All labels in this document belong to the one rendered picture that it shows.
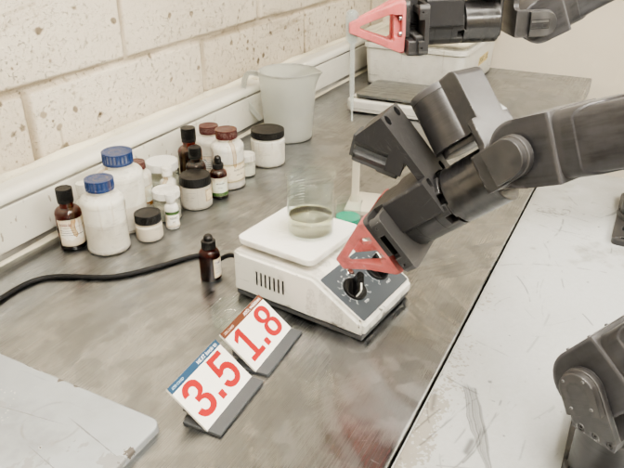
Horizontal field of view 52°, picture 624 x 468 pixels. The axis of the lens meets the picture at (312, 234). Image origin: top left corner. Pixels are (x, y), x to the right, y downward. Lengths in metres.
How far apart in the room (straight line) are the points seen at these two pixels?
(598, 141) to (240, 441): 0.42
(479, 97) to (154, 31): 0.79
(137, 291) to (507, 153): 0.56
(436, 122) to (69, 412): 0.47
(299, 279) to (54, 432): 0.32
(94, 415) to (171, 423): 0.08
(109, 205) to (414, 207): 0.51
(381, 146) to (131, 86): 0.70
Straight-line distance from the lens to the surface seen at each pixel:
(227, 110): 1.40
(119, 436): 0.68
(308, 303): 0.80
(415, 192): 0.61
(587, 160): 0.52
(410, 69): 1.85
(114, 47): 1.19
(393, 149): 0.61
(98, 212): 0.97
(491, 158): 0.55
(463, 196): 0.60
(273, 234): 0.84
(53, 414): 0.73
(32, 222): 1.05
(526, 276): 0.96
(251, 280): 0.84
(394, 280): 0.84
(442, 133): 0.60
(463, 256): 0.99
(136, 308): 0.87
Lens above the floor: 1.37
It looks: 28 degrees down
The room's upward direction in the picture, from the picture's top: straight up
